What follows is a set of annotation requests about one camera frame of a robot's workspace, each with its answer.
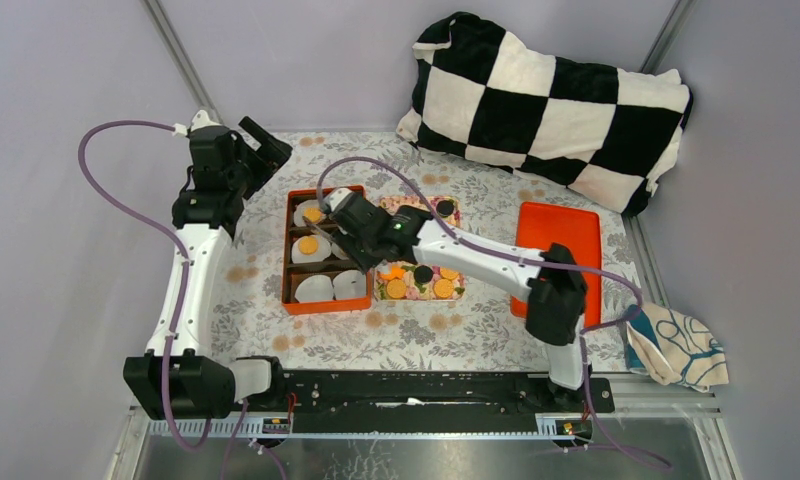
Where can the orange box lid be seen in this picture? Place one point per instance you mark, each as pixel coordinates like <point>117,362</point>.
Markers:
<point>540,225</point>

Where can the blue cream patterned cloth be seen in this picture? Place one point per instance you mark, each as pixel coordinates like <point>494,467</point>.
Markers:
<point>672,348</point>

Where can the orange fish shaped cookie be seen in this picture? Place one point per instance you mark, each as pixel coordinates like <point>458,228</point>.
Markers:
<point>391,272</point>

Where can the round tan biscuit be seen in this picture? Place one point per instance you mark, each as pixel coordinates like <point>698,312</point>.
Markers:
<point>448,274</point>
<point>396,289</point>
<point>313,215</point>
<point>308,246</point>
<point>443,288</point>

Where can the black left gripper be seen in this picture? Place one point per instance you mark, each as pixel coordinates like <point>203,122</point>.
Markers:
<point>269,154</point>

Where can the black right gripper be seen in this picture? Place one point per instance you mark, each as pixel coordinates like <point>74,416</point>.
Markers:
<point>345,243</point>

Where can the black white checkered pillow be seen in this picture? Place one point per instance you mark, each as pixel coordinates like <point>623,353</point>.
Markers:
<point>603,132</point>

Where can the black sandwich cookie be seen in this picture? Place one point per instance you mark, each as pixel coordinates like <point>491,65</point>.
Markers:
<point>445,208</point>
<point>422,274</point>

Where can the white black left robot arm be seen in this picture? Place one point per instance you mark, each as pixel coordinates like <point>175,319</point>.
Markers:
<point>176,376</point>

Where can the orange compartment cookie box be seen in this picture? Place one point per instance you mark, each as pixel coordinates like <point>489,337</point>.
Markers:
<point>293,274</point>

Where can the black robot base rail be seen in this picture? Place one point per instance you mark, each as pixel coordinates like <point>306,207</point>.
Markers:
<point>402,402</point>

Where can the floral table mat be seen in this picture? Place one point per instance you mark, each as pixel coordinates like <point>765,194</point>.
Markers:
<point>474,332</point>

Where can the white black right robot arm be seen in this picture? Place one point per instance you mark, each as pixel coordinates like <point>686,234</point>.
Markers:
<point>548,282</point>

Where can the white paper cupcake liner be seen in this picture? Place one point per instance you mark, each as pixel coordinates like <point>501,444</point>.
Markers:
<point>350,284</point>
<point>297,217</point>
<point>324,253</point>
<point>316,288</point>

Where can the floral cookie tray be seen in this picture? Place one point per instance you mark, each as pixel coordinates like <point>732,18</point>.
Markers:
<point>418,292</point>

